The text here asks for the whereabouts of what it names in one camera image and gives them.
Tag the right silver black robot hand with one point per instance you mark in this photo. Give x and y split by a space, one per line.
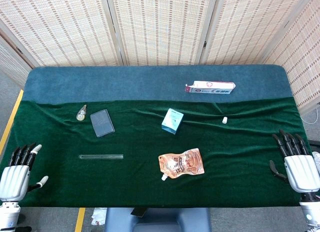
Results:
301 172

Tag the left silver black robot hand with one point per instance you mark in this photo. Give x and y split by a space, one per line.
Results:
13 177

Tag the transparent glass test tube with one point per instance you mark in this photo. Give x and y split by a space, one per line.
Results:
101 157

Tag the small white cap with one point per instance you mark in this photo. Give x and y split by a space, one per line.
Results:
224 120

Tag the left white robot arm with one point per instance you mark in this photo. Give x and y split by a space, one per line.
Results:
8 215

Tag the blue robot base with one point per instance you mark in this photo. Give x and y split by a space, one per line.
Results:
157 220

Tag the small yellowish clear bottle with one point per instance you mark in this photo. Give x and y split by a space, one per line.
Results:
81 114

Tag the crumpled white cloth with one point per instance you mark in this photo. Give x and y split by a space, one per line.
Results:
98 215

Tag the dark transparent card case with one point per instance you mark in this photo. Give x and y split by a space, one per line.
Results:
102 123

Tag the orange spout pouch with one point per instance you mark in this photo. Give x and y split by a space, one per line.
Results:
182 164

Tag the white toothpaste box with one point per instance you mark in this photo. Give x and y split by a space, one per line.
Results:
212 88

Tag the green velvet cloth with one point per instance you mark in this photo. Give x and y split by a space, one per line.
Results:
140 182

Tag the black flat object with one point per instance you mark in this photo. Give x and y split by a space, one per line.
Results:
138 212

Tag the small light blue box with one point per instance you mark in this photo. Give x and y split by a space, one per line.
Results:
172 121

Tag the blue table cover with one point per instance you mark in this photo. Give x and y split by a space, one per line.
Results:
125 83

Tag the bamboo folding screen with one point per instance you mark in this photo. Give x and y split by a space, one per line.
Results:
160 27

